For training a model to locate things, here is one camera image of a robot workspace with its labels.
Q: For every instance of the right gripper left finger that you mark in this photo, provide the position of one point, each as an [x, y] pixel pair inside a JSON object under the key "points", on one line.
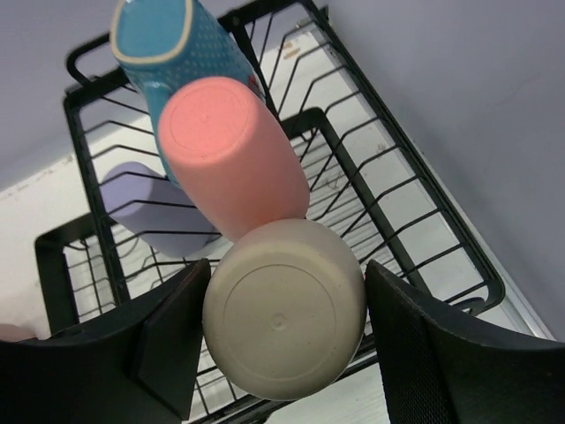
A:
{"points": [[136, 363]]}

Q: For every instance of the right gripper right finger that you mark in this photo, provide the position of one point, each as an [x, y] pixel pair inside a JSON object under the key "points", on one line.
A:
{"points": [[441, 365]]}

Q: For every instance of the cream tumbler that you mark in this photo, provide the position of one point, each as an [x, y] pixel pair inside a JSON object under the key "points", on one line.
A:
{"points": [[285, 310]]}

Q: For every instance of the lilac tumbler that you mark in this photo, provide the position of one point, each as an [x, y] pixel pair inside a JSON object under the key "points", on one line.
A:
{"points": [[151, 207]]}

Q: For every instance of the pink tumbler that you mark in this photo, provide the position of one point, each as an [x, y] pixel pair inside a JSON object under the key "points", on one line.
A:
{"points": [[231, 156]]}

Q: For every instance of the blue mug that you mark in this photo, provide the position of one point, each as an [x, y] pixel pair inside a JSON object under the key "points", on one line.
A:
{"points": [[163, 45]]}

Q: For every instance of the black wire dish rack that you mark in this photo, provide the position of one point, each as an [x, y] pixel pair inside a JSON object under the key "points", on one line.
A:
{"points": [[367, 181]]}

